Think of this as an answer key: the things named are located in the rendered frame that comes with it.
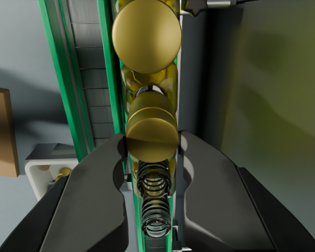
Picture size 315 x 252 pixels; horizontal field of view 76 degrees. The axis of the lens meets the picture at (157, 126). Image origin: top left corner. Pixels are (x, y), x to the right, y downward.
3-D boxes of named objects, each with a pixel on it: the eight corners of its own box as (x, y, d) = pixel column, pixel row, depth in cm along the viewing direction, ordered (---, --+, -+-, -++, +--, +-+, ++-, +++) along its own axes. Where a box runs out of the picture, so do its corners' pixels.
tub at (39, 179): (119, 184, 68) (116, 205, 61) (52, 187, 68) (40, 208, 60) (113, 141, 60) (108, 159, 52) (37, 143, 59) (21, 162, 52)
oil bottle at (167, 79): (164, 73, 39) (180, 126, 20) (135, 74, 38) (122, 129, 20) (164, 41, 36) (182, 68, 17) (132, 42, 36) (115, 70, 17)
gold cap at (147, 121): (173, 130, 17) (180, 163, 13) (131, 132, 17) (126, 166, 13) (173, 90, 15) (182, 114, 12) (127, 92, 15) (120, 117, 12)
